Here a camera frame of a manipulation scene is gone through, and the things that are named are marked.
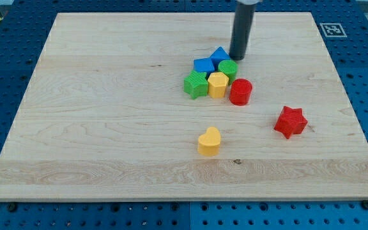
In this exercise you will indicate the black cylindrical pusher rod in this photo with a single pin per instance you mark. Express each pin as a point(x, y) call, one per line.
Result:
point(242, 23)

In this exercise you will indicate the green star block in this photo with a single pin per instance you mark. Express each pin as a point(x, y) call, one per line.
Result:
point(195, 84)

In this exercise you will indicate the red star block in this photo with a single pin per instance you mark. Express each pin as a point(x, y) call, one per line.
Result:
point(290, 122)

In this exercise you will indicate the yellow heart block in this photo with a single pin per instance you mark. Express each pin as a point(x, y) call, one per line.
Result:
point(209, 142)

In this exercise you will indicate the blue triangle block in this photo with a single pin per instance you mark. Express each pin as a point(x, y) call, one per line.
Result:
point(219, 55)

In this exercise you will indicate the green cylinder block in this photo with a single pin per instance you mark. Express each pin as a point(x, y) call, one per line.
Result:
point(229, 68)

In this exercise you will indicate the blue cube block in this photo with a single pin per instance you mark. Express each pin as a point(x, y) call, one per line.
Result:
point(204, 65)

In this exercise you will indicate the yellow pentagon block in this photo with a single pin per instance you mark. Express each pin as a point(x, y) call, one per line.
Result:
point(217, 84)

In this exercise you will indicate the red cylinder block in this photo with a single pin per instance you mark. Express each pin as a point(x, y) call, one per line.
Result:
point(241, 90)

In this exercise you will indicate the white fiducial marker tag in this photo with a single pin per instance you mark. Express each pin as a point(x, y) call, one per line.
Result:
point(333, 30)

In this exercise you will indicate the wooden board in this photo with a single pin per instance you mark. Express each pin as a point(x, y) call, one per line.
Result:
point(105, 118)

